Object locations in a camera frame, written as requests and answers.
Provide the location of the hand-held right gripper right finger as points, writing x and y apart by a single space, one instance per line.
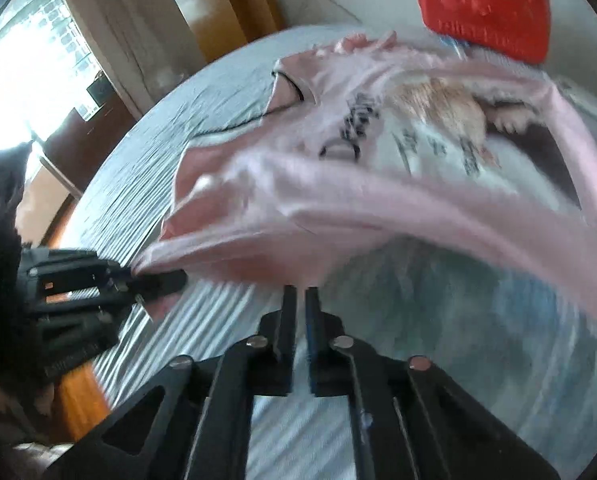
314 360

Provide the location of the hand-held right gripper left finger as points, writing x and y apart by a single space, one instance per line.
284 350

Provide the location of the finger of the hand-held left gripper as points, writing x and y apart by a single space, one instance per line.
128 296
163 277

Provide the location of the pink shirt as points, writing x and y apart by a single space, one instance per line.
328 200

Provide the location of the dark wooden cabinet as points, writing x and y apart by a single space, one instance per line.
93 152

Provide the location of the small black box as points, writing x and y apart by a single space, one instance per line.
99 92

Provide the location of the window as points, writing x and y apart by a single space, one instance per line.
23 70

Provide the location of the pale curtain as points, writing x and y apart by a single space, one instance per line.
128 20

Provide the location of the red bear-face case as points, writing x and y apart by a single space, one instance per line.
478 5

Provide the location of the wooden headboard post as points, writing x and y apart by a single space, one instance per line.
218 5

